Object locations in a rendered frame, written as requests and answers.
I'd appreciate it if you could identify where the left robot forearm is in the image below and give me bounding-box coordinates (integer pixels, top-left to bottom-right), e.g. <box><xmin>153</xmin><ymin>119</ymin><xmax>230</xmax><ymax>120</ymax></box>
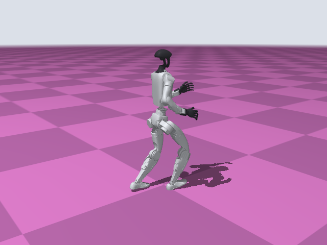
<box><xmin>172</xmin><ymin>90</ymin><xmax>180</xmax><ymax>98</ymax></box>

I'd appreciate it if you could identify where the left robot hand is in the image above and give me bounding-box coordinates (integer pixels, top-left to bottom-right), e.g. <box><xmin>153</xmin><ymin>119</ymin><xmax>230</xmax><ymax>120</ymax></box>
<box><xmin>174</xmin><ymin>81</ymin><xmax>194</xmax><ymax>94</ymax></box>

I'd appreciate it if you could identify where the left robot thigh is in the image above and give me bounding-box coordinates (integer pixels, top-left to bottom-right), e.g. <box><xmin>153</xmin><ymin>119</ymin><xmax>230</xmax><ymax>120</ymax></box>
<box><xmin>147</xmin><ymin>118</ymin><xmax>164</xmax><ymax>160</ymax></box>

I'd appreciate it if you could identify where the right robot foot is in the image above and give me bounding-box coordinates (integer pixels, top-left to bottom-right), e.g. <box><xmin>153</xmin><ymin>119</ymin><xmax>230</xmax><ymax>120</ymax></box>
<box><xmin>166</xmin><ymin>179</ymin><xmax>187</xmax><ymax>190</ymax></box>

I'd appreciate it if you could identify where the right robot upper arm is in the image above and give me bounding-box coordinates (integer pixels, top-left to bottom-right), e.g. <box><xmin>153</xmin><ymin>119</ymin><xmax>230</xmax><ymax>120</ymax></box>
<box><xmin>161</xmin><ymin>74</ymin><xmax>175</xmax><ymax>106</ymax></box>

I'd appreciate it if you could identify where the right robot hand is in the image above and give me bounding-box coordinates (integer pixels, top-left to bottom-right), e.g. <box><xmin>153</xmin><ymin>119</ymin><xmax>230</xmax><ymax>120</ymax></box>
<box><xmin>180</xmin><ymin>107</ymin><xmax>198</xmax><ymax>120</ymax></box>

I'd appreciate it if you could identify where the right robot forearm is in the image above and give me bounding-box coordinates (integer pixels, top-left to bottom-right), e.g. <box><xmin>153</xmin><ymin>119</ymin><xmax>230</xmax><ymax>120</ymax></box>
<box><xmin>166</xmin><ymin>97</ymin><xmax>185</xmax><ymax>115</ymax></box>

